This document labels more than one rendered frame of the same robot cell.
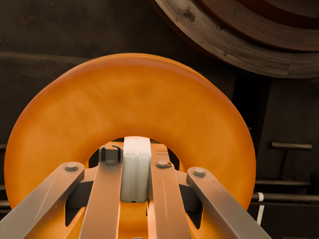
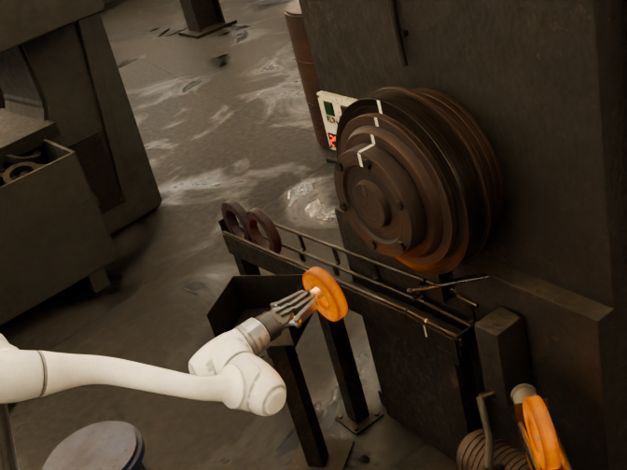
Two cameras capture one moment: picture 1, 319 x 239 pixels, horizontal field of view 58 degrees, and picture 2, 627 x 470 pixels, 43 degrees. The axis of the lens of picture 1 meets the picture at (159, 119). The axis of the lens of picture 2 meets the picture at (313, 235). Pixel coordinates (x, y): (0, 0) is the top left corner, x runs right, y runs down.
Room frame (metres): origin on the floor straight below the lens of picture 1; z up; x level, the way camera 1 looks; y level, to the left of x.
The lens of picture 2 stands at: (-0.50, -1.64, 2.00)
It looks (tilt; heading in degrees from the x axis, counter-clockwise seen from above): 29 degrees down; 67
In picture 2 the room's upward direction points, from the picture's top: 16 degrees counter-clockwise
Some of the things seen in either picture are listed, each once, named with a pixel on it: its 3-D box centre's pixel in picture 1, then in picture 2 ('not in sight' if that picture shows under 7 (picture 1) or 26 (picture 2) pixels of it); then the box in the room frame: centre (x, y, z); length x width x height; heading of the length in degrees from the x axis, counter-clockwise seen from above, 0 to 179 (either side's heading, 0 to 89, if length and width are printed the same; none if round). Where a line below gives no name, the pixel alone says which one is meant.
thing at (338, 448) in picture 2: not in sight; (287, 382); (0.09, 0.33, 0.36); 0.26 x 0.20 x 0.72; 131
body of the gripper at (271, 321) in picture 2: not in sight; (276, 321); (0.02, 0.00, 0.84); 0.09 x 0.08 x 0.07; 6
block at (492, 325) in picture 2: not in sight; (505, 356); (0.43, -0.38, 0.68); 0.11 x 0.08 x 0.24; 6
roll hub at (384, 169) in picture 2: not in sight; (376, 201); (0.30, -0.16, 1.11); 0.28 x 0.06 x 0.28; 96
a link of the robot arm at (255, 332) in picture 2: not in sight; (253, 336); (-0.06, -0.01, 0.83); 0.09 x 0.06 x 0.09; 96
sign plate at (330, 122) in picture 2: not in sight; (353, 128); (0.47, 0.20, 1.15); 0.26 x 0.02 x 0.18; 96
